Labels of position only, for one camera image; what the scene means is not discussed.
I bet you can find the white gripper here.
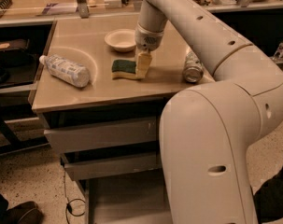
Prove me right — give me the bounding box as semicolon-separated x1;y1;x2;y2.
134;23;164;79

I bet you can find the green yellow sponge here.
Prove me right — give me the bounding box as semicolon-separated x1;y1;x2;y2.
111;59;136;79

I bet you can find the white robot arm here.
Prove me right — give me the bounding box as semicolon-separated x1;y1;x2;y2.
136;0;283;224

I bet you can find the grey metal drawer cabinet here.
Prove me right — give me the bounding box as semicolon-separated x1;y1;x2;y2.
27;11;217;224

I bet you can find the grey top drawer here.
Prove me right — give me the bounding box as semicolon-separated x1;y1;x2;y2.
44;117;158;154

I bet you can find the grey middle drawer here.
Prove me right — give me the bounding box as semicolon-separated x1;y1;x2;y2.
64;152;162;180

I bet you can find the grey open bottom drawer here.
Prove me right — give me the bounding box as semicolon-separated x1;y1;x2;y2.
85;169;173;224

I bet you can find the white paper bowl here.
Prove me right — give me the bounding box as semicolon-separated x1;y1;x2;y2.
105;29;136;52

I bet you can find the silver drink can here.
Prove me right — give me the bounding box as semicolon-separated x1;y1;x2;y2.
182;51;204;83

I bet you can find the clear plastic water bottle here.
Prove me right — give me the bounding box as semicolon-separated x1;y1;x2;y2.
39;55;91;88

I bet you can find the purple white paper packet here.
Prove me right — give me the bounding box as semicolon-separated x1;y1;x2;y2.
42;3;78;16

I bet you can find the dark shoe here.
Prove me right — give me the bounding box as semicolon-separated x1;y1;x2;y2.
0;201;44;224

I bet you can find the black cable on floor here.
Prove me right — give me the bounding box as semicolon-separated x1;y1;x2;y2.
62;168;86;224

